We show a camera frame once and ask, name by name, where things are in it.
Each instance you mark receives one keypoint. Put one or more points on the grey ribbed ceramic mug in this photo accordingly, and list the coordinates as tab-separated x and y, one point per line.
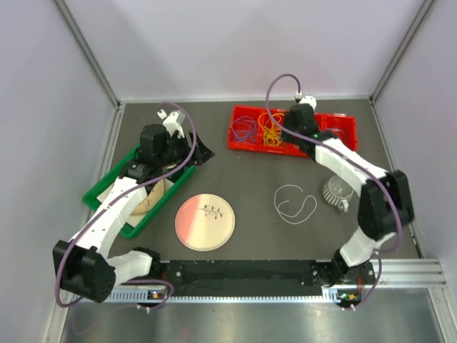
338	193

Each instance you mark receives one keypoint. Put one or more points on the round wooden board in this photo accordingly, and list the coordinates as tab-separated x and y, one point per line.
151	200

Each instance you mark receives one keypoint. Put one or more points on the pink cream round plate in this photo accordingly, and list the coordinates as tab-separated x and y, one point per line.
204	222

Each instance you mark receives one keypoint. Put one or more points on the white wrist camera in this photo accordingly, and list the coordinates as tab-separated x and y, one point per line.
172	122
306	99

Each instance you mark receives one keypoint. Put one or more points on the green plastic tray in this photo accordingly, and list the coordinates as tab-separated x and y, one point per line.
173	185

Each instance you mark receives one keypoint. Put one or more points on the red divided plastic bin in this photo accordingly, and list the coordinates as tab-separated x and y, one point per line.
251	129

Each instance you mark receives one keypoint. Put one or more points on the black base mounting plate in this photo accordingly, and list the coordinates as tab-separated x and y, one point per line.
238	278

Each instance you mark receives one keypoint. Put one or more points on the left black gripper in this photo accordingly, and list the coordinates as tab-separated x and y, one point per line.
201	154

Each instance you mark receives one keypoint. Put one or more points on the grey slotted cable duct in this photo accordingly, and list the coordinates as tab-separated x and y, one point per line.
145	296

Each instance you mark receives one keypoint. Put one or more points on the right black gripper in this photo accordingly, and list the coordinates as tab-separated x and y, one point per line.
287	122

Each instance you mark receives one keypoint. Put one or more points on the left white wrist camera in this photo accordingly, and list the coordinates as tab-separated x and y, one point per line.
172	122

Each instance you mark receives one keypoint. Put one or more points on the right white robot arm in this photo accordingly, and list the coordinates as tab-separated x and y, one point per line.
385	203

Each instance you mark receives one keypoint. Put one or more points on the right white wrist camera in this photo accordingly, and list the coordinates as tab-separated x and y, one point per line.
306	99

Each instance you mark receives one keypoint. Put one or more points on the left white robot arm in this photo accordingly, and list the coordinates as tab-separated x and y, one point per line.
82	265

